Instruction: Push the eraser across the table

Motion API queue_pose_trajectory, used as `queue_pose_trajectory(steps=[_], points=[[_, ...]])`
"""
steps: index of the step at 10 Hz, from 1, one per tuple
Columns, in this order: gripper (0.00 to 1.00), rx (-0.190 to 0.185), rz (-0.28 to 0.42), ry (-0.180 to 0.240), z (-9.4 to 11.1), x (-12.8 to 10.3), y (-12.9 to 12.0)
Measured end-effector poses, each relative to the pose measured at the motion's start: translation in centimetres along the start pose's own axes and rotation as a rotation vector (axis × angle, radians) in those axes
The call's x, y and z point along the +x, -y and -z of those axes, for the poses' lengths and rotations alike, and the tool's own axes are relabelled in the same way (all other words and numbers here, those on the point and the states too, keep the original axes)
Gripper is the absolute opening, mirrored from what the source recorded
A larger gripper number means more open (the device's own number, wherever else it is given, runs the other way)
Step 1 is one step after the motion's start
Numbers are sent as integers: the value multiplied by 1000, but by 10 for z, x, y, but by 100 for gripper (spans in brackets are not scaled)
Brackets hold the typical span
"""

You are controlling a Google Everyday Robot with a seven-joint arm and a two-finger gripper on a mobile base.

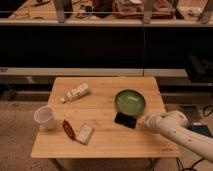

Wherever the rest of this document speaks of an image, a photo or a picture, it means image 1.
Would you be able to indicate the red brown oblong object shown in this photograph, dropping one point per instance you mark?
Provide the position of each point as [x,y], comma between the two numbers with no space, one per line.
[68,130]

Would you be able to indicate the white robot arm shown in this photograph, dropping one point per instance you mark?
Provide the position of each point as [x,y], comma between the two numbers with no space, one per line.
[172,125]

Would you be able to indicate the green round bowl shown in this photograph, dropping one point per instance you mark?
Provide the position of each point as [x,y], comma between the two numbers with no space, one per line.
[130,102]

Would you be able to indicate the white paper cup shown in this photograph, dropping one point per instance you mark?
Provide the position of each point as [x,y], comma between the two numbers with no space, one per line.
[45,117]

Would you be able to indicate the tan pusher end effector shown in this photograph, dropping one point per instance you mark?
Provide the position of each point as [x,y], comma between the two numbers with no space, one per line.
[142,121]

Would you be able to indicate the white rectangular packet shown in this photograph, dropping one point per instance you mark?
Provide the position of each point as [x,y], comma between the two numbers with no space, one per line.
[85,134]

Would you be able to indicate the black rectangular eraser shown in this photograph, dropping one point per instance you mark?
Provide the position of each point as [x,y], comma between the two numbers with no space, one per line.
[125,120]

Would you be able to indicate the white plastic bottle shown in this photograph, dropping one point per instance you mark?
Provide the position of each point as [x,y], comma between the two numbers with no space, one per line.
[75,93]

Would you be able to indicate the metal shelf rack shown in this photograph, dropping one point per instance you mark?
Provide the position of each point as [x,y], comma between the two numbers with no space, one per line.
[34,42]

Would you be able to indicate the dark box on floor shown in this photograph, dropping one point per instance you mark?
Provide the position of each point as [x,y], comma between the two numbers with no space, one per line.
[201,130]

